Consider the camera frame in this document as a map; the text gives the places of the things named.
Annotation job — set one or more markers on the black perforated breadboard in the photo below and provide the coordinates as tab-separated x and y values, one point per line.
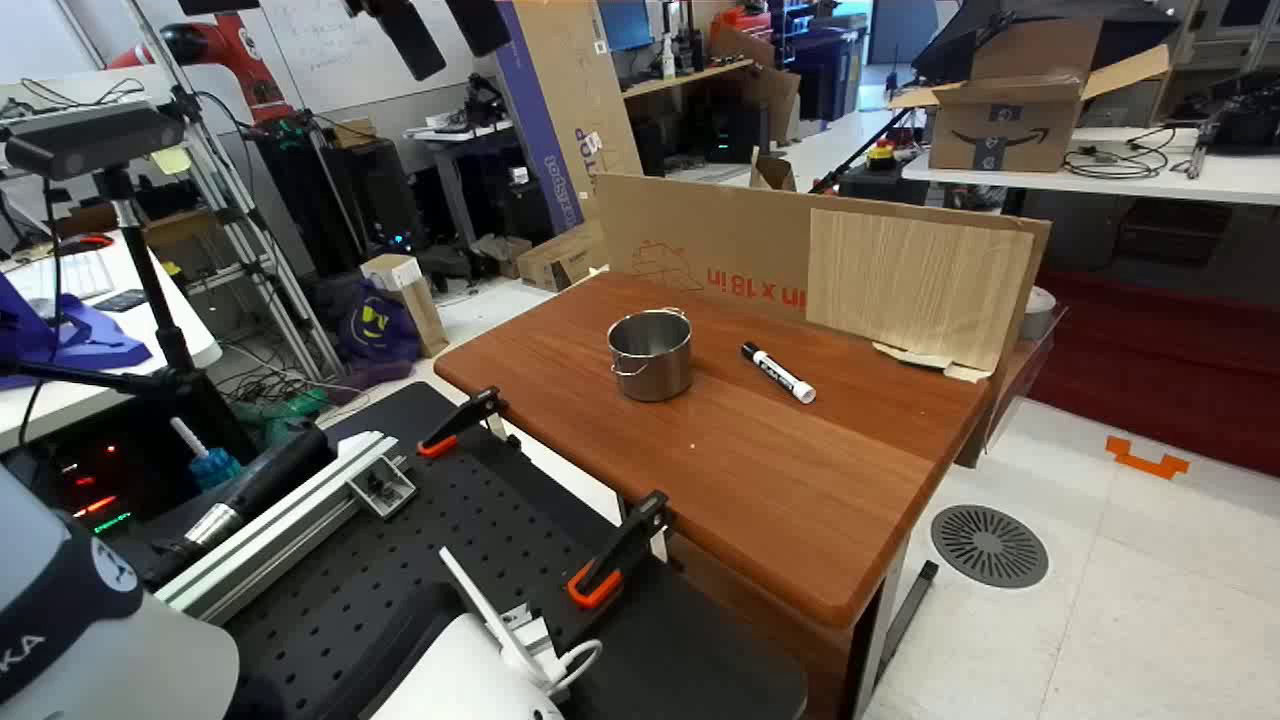
442	543

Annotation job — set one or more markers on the black stereo camera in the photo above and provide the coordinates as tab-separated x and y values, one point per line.
92	137

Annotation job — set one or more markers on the tall cardboard sheet purple edge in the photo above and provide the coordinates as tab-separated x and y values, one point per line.
565	95

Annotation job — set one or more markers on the white black label marker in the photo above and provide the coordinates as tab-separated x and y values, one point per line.
783	374

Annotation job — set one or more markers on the silver metal stand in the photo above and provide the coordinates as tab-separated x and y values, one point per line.
247	225

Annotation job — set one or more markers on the purple cloth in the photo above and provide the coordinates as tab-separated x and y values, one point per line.
61	340

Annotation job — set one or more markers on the grey metal table leg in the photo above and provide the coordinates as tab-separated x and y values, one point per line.
906	606

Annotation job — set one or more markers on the black orange spring clamp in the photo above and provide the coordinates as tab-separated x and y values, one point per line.
463	423
605	568

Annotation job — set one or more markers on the silver steel pot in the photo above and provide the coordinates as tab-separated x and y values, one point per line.
650	361

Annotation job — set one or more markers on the Amazon cardboard box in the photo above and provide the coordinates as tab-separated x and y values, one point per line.
1014	113

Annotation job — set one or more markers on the orange floor marker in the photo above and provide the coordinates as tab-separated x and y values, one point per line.
1145	462

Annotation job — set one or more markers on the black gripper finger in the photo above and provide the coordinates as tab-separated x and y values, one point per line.
481	24
404	38

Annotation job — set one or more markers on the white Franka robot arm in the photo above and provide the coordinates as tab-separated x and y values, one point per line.
92	653

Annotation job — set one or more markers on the white work table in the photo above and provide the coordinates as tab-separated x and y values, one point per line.
1224	178

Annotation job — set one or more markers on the purple bag yellow logo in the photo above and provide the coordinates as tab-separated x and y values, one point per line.
365	326

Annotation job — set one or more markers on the red yellow emergency stop button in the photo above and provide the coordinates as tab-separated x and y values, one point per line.
885	149

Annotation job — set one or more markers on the black controller box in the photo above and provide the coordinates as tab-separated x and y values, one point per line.
92	481

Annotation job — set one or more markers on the black camera tripod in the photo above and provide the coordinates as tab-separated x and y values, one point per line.
163	306

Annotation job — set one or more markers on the red floor mat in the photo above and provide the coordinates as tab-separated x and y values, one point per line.
1174	361

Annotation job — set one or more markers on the small open cardboard box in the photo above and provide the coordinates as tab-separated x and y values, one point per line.
404	292

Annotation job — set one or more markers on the round floor drain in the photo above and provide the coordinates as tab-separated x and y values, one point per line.
989	547

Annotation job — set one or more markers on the white desk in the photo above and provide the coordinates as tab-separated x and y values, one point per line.
82	285

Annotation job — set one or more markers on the aluminium extrusion rail with bracket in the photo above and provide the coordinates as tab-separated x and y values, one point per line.
266	533

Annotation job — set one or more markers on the brown cardboard panel red print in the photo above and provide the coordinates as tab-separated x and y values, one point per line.
693	246

